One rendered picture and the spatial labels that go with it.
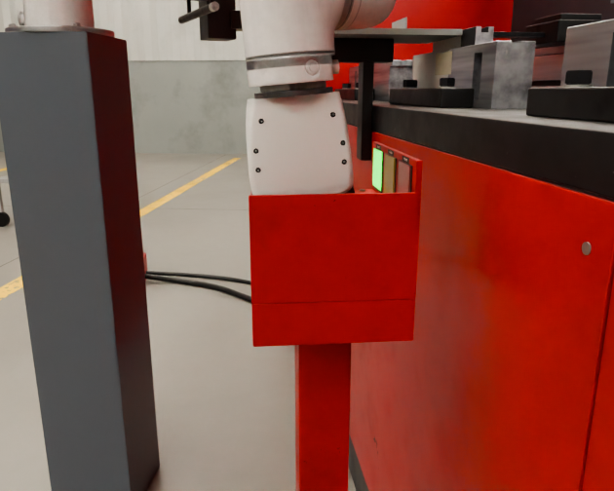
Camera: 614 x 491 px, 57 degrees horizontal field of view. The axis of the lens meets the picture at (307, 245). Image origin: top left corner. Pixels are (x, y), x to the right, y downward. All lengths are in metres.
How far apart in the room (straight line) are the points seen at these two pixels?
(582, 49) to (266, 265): 0.41
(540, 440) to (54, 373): 0.99
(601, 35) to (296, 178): 0.35
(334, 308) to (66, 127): 0.72
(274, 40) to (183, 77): 8.09
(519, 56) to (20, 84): 0.84
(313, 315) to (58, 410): 0.87
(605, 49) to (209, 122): 7.99
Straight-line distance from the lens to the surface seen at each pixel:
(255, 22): 0.54
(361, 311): 0.56
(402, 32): 1.02
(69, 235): 1.18
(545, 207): 0.51
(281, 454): 1.56
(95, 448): 1.36
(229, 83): 8.44
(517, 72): 0.91
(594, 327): 0.47
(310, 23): 0.53
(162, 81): 8.70
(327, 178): 0.55
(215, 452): 1.58
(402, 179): 0.58
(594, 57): 0.69
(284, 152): 0.54
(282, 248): 0.53
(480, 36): 1.01
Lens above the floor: 0.90
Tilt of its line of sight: 15 degrees down
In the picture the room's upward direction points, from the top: straight up
